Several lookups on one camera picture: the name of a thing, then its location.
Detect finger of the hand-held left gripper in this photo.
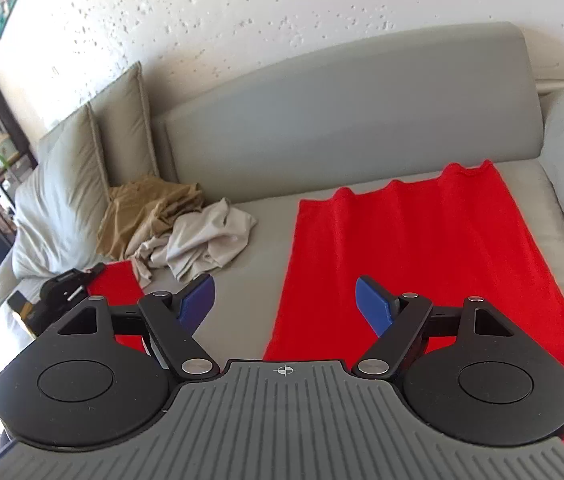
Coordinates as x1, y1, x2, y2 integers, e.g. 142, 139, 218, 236
54, 266, 108, 287

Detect grey sofa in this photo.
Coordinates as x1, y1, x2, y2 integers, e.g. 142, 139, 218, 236
0, 22, 564, 453

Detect off-white garment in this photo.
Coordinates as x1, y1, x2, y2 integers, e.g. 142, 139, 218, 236
132, 198, 258, 286

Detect tan garment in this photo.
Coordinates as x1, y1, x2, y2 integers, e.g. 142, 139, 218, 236
97, 176, 205, 257

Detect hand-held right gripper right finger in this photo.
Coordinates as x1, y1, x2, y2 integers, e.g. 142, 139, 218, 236
352, 276, 515, 380

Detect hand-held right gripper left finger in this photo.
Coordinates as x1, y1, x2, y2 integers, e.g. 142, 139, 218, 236
32, 274, 216, 380

